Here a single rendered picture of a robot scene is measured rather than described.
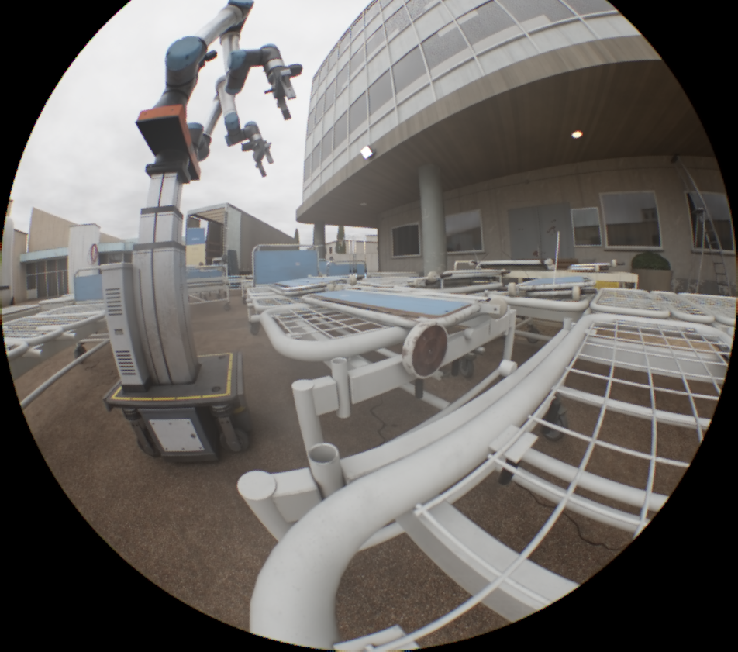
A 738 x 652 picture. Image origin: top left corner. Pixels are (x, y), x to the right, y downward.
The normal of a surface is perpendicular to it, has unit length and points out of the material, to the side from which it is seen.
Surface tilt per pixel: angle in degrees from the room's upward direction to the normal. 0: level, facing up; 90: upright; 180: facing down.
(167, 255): 90
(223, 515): 0
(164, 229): 90
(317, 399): 90
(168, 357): 90
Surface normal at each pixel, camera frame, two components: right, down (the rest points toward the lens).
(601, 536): -0.03, -1.00
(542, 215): -0.83, 0.06
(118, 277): 0.53, 0.04
